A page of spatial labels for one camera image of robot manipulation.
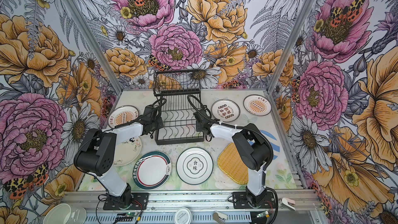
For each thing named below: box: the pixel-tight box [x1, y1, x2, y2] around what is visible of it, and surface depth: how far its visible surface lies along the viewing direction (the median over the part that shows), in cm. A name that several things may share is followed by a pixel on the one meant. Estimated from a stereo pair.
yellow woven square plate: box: [217, 142, 249, 185], surface depth 86 cm
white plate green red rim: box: [132, 150, 172, 191], surface depth 86 cm
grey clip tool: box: [212, 211, 229, 224], surface depth 70 cm
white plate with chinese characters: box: [176, 146, 215, 186], surface depth 87 cm
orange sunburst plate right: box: [243, 94, 273, 117], surface depth 114 cm
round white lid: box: [174, 206, 192, 224], surface depth 66 cm
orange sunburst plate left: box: [107, 104, 140, 129], surface depth 108 cm
